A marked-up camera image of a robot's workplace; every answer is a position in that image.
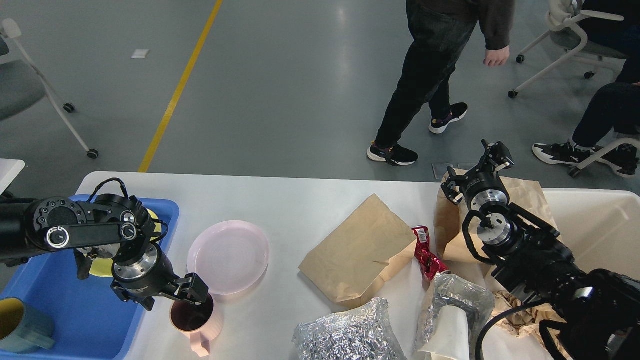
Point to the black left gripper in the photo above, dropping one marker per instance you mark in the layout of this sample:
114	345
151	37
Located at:
153	276

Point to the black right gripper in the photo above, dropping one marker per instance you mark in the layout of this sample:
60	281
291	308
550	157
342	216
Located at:
482	188

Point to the pink ribbed mug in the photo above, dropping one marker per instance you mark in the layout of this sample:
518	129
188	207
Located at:
200	324

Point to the pink plate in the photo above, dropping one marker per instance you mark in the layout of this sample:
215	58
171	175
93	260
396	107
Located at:
229	257

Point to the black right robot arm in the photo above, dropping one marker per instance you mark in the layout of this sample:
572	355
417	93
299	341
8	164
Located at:
600	310

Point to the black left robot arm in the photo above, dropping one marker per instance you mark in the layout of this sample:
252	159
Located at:
117	227

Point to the upright brown paper bag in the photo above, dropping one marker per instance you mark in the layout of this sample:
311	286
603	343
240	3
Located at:
449	217

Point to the yellow plate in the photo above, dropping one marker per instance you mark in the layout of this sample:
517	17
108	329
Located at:
102	268

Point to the red foil wrapper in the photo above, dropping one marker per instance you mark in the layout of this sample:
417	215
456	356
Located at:
430	263

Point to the blue plastic tray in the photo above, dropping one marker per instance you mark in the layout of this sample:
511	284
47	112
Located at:
91	322

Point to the flat brown paper bag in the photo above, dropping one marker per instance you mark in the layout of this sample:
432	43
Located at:
356	260

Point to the white plastic bin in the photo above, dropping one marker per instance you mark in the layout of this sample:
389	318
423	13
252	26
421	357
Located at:
600	227

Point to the foil bag with paper cup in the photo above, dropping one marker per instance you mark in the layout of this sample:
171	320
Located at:
453	313

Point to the walking person dark clothes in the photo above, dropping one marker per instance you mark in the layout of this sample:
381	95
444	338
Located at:
440	30

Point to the crumpled brown paper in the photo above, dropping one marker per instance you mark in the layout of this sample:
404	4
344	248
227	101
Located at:
524	324

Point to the crumpled aluminium foil bag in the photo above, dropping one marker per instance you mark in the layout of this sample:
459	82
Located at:
364	333

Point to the teal mug yellow inside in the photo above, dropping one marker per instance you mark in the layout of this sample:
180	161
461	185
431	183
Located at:
24	329

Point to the white side table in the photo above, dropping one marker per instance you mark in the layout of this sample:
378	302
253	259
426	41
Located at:
9	170

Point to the grey office chair left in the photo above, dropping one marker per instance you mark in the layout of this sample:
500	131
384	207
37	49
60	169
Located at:
22	85

